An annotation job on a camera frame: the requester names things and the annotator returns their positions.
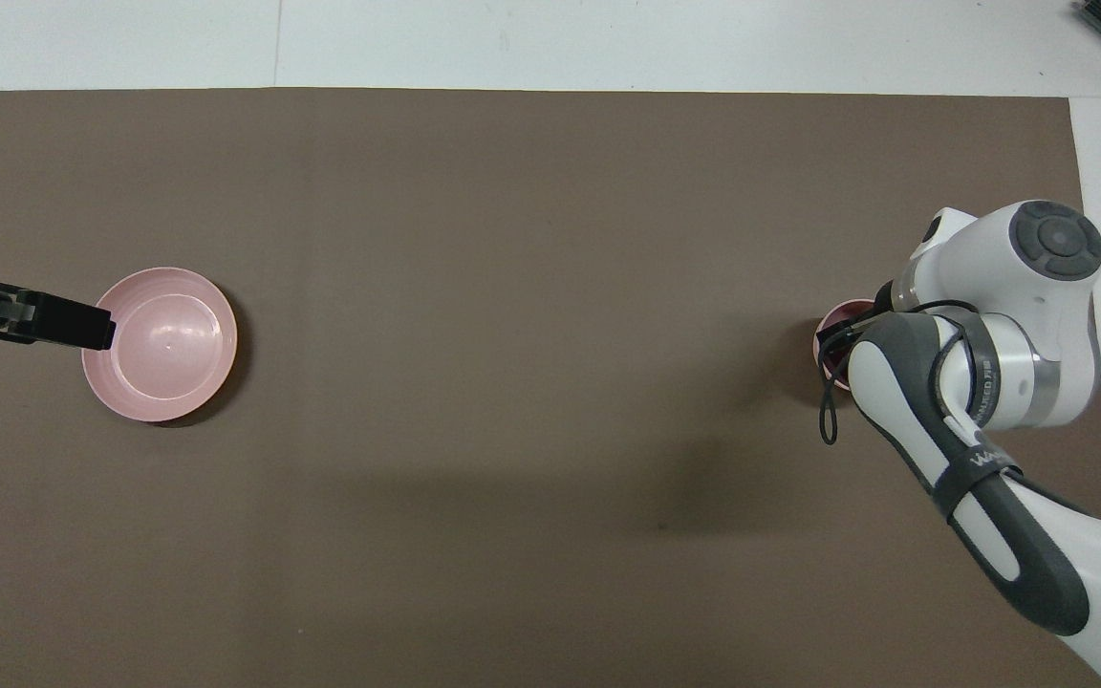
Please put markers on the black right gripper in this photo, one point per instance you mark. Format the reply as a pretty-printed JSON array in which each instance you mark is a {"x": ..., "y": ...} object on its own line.
[{"x": 885, "y": 298}]

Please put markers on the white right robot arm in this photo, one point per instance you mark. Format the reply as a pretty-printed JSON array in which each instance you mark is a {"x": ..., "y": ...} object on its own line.
[{"x": 1038, "y": 287}]

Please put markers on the pink bowl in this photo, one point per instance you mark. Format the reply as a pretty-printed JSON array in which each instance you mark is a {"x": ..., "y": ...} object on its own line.
[{"x": 820, "y": 330}]

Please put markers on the pink plate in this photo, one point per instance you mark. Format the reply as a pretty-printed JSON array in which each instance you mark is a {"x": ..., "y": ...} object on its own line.
[{"x": 168, "y": 344}]

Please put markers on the brown table mat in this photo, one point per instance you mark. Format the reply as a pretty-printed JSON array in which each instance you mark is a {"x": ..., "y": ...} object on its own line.
[{"x": 512, "y": 478}]

